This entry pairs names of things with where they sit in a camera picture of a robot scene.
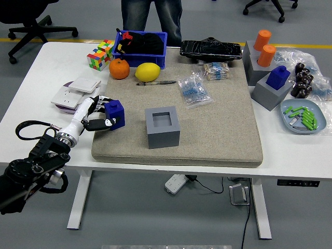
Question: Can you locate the tall grey holder block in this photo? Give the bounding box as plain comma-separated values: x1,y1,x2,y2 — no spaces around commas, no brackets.
242,40,280,86

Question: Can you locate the black cloth pile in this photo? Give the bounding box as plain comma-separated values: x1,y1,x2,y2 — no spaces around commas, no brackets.
115,32,165,56

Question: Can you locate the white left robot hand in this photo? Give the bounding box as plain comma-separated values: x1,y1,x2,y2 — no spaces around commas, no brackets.
66,95,122,137

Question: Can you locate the black office chair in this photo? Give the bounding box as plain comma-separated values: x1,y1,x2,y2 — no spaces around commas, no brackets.
0,0,79,65
243,0,299,23

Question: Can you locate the silver metal bracket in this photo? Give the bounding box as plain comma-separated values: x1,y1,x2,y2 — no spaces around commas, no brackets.
229,183,251,206

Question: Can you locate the clear bag of blue resistors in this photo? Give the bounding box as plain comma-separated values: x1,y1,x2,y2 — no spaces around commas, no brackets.
177,73,215,109

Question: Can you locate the grey-brown table mat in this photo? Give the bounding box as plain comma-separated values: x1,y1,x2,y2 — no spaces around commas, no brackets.
91,48,264,168

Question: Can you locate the black plug with cord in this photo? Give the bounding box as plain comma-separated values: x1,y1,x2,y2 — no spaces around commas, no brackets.
186,175,224,194

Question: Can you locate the person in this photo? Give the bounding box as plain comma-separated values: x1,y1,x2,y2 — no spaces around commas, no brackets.
121,0,183,47

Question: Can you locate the light blue plate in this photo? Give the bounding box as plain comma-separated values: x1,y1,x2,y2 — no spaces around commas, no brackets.
280,99,327,135

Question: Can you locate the black floor cable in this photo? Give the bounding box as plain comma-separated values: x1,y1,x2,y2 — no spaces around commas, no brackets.
240,178,254,249

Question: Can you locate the yellow lemon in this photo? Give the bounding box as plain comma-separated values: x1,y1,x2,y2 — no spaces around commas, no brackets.
135,62,161,82

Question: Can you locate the orange fruit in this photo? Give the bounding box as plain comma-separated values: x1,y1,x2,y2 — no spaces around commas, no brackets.
108,58,131,80

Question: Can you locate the white wall socket panel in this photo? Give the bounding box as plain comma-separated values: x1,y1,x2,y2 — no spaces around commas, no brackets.
50,86,85,109

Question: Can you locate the grey square seal holder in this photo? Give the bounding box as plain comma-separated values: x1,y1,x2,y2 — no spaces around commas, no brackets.
144,105,181,149
251,71,294,112

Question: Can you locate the orange cylinder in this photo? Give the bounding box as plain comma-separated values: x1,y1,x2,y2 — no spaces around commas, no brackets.
257,44,277,68
253,29,272,52

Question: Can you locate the white wall switch panel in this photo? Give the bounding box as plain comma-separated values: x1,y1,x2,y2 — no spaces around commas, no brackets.
68,77,102,93

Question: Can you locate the bundle of taped resistors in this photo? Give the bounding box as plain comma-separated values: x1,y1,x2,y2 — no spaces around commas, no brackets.
193,61,231,81

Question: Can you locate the white power strip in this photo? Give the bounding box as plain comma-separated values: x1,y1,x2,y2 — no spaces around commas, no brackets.
164,174,189,195

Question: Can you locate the colourful puzzle cube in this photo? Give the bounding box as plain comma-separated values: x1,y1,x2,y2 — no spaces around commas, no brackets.
87,49,112,72
98,39,115,59

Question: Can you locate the blue plastic bin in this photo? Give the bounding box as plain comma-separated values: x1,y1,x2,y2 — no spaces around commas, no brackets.
112,31,168,70

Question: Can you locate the black rearview mirror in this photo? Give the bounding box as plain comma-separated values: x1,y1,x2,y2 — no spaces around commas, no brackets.
179,37,243,64

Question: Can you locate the clear plastic parts bag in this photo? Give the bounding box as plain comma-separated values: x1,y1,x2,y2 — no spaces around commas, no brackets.
273,49,322,78
310,75,332,102

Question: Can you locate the black ballpoint pen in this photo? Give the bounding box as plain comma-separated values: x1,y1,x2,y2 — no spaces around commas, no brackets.
136,80,177,87

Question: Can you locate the black table control panel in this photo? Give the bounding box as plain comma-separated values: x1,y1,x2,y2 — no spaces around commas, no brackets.
276,179,321,187

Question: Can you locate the blue square seal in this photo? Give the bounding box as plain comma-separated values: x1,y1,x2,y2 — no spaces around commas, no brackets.
266,65,291,91
104,100,126,131

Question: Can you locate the white table leg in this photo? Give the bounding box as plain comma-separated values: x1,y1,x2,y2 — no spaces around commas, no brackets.
251,178,272,240
66,170,93,230

